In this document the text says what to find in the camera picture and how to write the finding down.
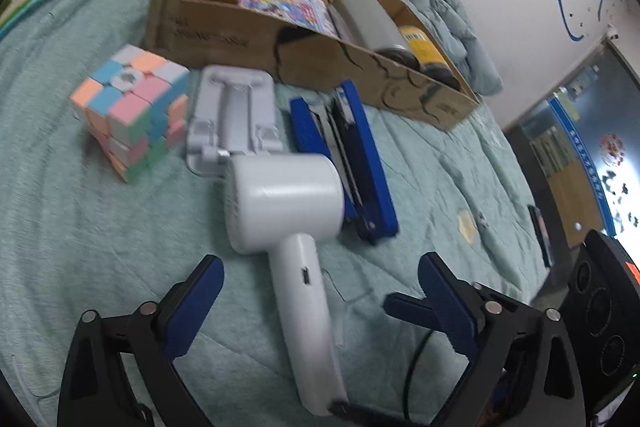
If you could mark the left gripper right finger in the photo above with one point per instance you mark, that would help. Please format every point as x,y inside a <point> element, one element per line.
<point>521,367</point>

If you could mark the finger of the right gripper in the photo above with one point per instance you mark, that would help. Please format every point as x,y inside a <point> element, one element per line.
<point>362,415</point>
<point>411,310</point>

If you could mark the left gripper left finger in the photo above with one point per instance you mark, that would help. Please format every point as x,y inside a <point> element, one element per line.
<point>95,388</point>

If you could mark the white handheld hair dryer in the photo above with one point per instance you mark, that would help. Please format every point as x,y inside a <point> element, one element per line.
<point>283,205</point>

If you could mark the blue stapler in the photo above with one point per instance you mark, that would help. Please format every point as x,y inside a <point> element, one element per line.
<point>339,129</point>

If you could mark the grey folding phone stand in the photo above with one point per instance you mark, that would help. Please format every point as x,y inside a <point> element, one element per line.
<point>235,114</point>

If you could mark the pastel rubik's cube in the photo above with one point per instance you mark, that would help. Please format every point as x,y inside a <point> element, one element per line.
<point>135,106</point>

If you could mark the teal quilted blanket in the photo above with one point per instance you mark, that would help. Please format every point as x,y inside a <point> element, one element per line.
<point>75,237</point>

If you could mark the dark glass door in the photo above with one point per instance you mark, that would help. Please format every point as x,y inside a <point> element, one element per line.
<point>579,150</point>

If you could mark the yellow label dark jar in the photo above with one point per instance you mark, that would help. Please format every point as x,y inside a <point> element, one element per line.
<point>432,63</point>

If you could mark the silver metal tin can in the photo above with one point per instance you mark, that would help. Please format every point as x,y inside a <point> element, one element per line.
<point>365,23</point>

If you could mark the light blue puffer jacket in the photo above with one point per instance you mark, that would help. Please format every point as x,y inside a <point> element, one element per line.
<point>448,23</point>

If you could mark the colourful board game box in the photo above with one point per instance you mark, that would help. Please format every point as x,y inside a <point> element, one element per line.
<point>310,14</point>

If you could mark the large open cardboard tray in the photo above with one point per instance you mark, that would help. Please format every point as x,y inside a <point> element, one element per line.
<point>197,33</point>

